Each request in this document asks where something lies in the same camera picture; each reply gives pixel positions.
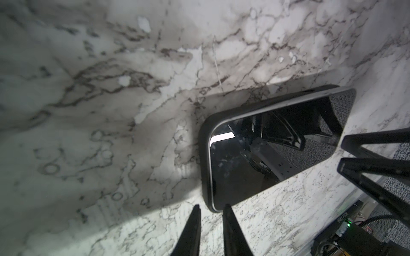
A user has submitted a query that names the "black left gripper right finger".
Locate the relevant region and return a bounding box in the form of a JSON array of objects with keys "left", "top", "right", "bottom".
[{"left": 223, "top": 204, "right": 254, "bottom": 256}]

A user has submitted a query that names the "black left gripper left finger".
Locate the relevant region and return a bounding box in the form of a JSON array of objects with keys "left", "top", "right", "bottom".
[{"left": 171, "top": 204, "right": 201, "bottom": 256}]

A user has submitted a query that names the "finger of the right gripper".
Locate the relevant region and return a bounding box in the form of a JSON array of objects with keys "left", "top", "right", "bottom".
[
  {"left": 337, "top": 158, "right": 410, "bottom": 227},
  {"left": 341, "top": 128, "right": 410, "bottom": 159}
]

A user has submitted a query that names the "black phone with camera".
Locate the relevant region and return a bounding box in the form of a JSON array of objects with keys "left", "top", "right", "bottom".
[{"left": 198, "top": 84, "right": 357, "bottom": 213}]

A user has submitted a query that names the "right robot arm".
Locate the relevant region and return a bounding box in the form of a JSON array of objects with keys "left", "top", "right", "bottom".
[{"left": 311, "top": 128, "right": 410, "bottom": 256}]

